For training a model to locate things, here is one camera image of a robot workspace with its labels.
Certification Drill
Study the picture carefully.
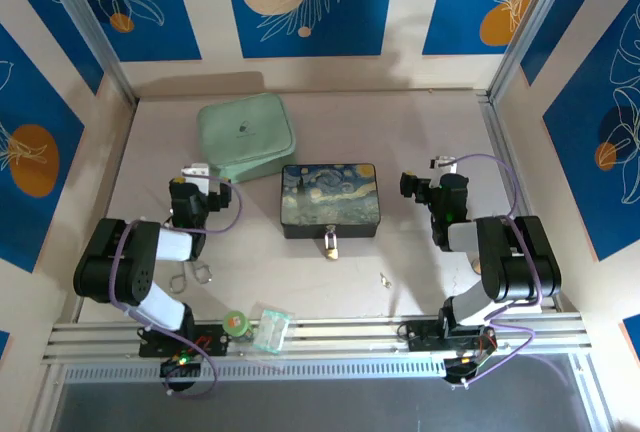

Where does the starry night painted box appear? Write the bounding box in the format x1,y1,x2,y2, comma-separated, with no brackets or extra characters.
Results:
280,162,384,241

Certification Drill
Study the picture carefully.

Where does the mint green zip case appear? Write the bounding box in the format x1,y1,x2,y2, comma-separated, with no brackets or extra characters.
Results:
195,92,297,185

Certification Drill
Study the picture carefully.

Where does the green round jar orange label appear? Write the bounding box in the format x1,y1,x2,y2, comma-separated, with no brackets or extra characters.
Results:
222,310,253,345

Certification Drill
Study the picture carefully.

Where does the clear plastic box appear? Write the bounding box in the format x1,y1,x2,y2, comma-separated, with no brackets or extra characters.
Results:
249,307,293,354

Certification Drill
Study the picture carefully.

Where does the black controller module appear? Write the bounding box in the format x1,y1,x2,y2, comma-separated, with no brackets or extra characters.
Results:
159,355,204,394
442,354,484,390

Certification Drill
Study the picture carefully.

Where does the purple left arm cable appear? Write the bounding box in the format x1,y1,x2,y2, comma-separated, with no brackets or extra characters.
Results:
107,175,245,401

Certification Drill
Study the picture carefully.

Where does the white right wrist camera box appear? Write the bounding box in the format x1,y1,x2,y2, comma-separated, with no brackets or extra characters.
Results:
432,155,460,176

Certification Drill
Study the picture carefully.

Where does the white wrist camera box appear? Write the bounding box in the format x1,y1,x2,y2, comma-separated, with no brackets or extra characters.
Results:
178,163,212,193
432,155,460,176

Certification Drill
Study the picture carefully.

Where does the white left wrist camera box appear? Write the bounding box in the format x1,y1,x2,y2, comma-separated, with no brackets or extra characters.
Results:
178,163,212,193

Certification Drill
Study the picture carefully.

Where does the aluminium side rail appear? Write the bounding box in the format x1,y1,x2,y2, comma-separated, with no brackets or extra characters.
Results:
477,90,562,311

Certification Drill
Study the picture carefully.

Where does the blue floral wall poster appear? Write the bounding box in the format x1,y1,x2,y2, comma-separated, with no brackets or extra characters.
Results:
0,21,87,275
62,0,203,64
0,0,107,98
221,0,399,60
542,0,640,264
421,0,558,57

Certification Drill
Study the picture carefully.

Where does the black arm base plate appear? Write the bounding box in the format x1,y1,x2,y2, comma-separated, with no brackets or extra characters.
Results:
405,318,499,354
138,322,230,359

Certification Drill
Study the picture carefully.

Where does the aluminium frame rail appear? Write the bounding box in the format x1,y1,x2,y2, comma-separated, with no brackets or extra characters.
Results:
42,313,594,371

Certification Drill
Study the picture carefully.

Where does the aluminium corner post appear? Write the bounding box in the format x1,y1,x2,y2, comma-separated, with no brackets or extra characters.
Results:
486,0,577,104
34,0,141,106

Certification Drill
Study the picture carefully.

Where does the slotted grey cable duct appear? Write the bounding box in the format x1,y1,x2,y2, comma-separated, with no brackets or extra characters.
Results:
62,357,449,385

